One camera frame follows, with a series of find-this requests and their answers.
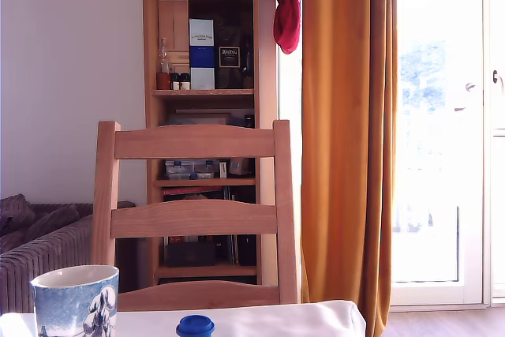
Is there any blue white patterned coffee cup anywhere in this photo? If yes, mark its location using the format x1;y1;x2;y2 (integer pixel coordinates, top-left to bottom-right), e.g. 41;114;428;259
30;264;120;337

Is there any wooden ladder-back chair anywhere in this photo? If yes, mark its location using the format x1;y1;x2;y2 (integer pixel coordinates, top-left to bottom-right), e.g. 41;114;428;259
91;119;300;313

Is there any clear plastic storage box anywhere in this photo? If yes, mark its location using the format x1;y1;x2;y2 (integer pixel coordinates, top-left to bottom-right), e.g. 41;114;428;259
164;159;220;181

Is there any orange curtain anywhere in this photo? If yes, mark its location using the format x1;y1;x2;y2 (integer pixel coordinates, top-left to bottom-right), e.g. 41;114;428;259
301;0;399;337

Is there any black bottle box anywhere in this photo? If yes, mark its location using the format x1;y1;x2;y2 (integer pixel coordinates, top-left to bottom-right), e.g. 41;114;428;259
215;17;243;90

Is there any blue and white carton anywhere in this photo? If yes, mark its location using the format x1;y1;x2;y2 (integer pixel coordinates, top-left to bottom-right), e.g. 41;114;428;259
188;17;216;91

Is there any clear glass bottle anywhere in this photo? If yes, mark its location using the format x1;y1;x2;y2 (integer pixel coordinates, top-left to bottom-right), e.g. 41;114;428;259
158;37;171;74

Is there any red knotted cloth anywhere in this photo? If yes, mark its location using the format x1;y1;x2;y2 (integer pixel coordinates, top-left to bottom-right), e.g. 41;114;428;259
267;0;304;55

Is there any light wooden box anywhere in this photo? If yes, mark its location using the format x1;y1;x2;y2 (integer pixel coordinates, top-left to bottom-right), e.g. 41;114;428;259
157;0;190;74

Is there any white tablecloth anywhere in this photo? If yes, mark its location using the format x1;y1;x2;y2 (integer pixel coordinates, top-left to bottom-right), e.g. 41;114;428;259
0;299;368;337

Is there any white balcony door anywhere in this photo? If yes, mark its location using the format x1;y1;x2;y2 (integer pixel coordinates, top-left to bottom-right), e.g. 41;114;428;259
390;0;505;309

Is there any brown corduroy sofa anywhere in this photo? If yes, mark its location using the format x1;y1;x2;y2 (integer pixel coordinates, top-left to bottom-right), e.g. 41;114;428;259
0;193;137;314

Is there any metal door handle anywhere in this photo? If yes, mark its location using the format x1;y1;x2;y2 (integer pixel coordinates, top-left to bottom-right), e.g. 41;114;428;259
492;69;505;96

